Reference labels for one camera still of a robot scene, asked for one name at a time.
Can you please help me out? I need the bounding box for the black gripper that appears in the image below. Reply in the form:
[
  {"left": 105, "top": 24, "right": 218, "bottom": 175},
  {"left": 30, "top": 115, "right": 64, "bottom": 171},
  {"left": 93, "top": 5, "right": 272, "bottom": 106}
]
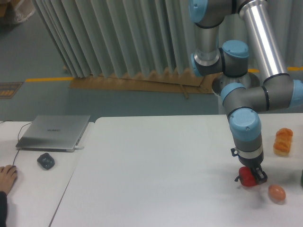
[{"left": 231, "top": 148, "right": 267, "bottom": 184}]

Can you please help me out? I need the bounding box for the red bell pepper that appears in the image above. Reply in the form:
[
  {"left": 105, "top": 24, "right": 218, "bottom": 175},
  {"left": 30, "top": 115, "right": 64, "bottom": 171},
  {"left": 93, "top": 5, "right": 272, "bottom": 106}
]
[{"left": 234, "top": 166, "right": 257, "bottom": 187}]

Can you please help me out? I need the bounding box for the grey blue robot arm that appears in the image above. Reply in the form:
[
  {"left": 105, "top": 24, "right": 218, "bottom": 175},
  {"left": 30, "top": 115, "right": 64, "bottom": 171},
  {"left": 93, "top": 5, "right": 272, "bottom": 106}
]
[{"left": 188, "top": 0, "right": 303, "bottom": 184}]

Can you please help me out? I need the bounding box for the dark sleeve forearm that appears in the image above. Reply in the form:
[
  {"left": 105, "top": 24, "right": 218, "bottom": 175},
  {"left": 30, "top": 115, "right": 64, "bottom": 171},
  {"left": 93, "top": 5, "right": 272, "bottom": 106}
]
[{"left": 0, "top": 191, "right": 8, "bottom": 227}]

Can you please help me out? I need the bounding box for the person's hand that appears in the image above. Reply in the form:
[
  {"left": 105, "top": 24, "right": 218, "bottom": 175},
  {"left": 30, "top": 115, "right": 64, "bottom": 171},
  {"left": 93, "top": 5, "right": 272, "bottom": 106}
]
[{"left": 0, "top": 165, "right": 18, "bottom": 195}]

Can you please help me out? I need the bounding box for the brown egg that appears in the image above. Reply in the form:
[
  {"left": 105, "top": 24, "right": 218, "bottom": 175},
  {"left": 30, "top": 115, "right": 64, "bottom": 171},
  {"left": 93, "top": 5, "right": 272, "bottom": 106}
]
[{"left": 268, "top": 184, "right": 286, "bottom": 201}]

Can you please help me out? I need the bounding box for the orange bread loaf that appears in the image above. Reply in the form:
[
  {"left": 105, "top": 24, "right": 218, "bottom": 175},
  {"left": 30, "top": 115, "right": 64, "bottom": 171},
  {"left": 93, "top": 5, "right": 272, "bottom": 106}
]
[{"left": 273, "top": 128, "right": 293, "bottom": 157}]

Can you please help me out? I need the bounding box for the brown cardboard sheet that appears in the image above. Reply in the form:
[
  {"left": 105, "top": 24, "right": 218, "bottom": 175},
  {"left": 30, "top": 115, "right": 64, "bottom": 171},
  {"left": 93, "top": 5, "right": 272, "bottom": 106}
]
[{"left": 70, "top": 68, "right": 220, "bottom": 98}]

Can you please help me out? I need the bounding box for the white usb plug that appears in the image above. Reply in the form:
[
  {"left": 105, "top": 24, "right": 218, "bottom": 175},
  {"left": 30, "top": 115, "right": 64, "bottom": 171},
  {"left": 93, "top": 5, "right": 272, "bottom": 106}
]
[{"left": 74, "top": 146, "right": 84, "bottom": 150}]

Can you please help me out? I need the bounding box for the pale green folding curtain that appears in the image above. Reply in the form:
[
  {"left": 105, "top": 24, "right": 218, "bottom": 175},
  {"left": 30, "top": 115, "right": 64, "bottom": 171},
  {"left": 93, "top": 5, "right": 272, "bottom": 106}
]
[{"left": 30, "top": 0, "right": 303, "bottom": 81}]

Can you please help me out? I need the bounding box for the silver closed laptop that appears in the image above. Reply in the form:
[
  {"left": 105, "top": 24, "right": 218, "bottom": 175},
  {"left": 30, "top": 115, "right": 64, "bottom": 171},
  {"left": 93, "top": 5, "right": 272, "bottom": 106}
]
[{"left": 16, "top": 115, "right": 90, "bottom": 152}]

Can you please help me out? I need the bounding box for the black small controller device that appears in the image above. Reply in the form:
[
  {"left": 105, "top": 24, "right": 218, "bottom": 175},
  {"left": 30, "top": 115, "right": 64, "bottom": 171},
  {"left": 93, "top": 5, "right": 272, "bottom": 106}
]
[{"left": 37, "top": 153, "right": 55, "bottom": 170}]

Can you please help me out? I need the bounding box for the clear plastic bag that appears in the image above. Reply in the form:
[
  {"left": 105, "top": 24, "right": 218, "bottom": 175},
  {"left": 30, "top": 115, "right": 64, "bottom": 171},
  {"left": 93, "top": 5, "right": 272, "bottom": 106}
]
[{"left": 5, "top": 0, "right": 35, "bottom": 24}]

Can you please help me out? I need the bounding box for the cardboard box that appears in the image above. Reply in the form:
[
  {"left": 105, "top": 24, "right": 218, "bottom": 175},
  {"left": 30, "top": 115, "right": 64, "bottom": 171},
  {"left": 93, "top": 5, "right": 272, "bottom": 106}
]
[{"left": 0, "top": 0, "right": 10, "bottom": 17}]

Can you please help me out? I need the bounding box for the black mouse cable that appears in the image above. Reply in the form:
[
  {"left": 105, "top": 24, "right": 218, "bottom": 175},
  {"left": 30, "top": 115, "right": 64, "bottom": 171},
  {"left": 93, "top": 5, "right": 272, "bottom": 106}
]
[{"left": 0, "top": 120, "right": 33, "bottom": 166}]

